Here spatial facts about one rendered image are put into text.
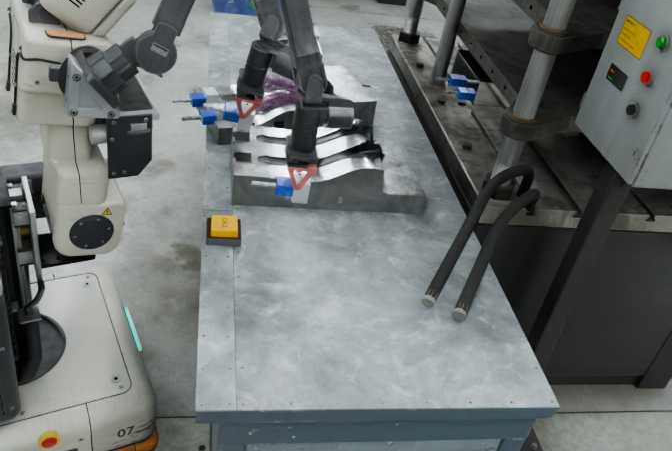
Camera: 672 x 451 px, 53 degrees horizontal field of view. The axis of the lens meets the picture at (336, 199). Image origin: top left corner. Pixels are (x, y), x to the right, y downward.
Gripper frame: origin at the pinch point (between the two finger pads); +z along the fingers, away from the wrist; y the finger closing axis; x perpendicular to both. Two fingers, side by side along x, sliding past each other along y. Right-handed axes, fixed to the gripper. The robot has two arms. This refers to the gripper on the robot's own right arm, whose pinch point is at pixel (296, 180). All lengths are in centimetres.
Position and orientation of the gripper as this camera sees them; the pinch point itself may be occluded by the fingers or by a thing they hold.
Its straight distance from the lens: 156.5
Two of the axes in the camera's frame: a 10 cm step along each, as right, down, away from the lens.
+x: -9.8, -0.7, -2.1
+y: -1.3, -5.7, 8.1
